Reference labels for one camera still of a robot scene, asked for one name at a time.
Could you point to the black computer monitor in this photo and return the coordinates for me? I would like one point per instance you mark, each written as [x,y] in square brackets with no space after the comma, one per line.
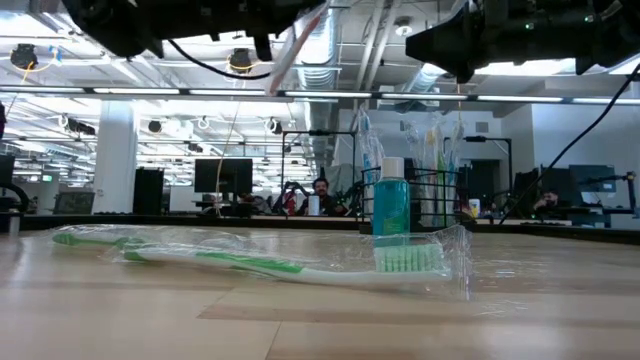
[592,177]
[222,175]

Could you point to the orange toothbrush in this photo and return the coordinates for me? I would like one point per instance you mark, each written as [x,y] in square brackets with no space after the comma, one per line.
[295,52]

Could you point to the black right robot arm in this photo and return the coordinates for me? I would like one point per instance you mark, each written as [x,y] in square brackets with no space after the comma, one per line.
[610,30]

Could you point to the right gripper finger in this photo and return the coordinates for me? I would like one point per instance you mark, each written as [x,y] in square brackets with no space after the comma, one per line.
[450,45]

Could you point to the silver corrugated ceiling duct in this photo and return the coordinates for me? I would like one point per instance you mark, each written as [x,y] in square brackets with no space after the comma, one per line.
[325,50]

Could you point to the small dark monitor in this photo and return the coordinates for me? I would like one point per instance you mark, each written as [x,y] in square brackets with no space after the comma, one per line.
[74,202]

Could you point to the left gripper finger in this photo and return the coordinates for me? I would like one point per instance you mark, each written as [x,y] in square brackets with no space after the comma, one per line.
[280,15]

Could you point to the teal mouthwash bottle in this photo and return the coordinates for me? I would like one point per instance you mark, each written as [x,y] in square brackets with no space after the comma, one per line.
[391,205]

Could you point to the black ceiling camera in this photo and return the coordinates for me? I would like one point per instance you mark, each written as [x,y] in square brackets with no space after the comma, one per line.
[241,60]
[22,55]

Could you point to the black tower cabinet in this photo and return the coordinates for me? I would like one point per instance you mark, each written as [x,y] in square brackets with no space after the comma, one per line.
[147,190]

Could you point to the white column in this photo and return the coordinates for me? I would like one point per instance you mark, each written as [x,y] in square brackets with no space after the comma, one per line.
[115,150]

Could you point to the white yellow cup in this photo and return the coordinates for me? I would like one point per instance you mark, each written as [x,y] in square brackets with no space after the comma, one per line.
[474,207]

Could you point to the green toothbrush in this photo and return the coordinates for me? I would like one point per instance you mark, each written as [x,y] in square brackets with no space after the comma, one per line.
[250,262]
[75,240]
[441,167]

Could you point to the blue box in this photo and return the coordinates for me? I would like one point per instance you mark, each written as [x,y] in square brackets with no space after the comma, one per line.
[590,219]

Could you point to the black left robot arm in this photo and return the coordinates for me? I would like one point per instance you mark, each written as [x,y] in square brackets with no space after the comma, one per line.
[115,25]

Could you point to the long ceiling light strip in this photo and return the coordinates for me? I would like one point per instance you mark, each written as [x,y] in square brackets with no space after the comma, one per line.
[135,91]

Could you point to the person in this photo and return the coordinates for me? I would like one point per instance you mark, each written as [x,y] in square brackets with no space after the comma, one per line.
[550,197]
[320,186]

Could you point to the silver spiral ceiling duct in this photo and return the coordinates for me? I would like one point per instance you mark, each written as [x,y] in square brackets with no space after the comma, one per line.
[425,80]

